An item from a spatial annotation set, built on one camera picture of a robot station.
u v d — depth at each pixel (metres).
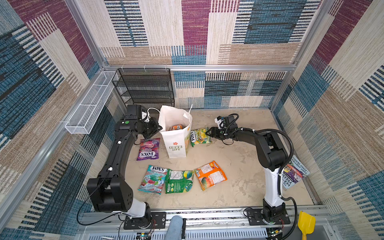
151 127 0.70
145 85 1.07
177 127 0.94
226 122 0.87
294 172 0.87
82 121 0.70
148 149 0.97
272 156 0.56
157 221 0.73
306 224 0.71
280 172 0.58
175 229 0.69
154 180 0.83
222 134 0.91
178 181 0.83
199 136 1.02
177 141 0.82
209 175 0.85
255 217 0.73
